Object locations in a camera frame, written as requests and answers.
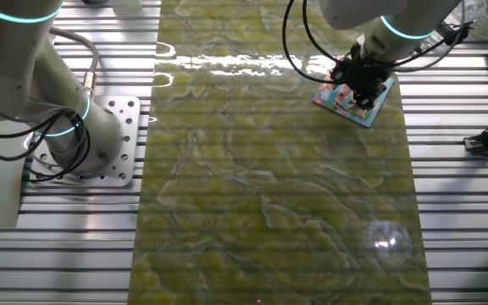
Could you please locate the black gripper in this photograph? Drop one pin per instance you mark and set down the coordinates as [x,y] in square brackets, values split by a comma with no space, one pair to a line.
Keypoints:
[364,76]

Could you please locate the colourful jigsaw puzzle piece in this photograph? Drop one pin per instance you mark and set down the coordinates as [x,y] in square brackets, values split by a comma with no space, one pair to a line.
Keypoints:
[345,98]

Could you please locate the bus picture puzzle board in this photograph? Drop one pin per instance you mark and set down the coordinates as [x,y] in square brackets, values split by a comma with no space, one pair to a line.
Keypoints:
[367,118]

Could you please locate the green marble pattern mat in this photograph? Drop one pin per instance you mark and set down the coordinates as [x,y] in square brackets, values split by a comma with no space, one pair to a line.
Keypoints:
[248,190]

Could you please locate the clear plastic cup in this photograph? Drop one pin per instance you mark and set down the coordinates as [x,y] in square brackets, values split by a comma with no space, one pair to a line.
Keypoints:
[473,8]

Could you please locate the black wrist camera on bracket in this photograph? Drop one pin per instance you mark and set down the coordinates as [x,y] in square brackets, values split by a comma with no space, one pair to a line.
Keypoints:
[458,34]

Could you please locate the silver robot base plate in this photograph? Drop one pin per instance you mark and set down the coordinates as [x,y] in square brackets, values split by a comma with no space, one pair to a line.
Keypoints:
[127,127]

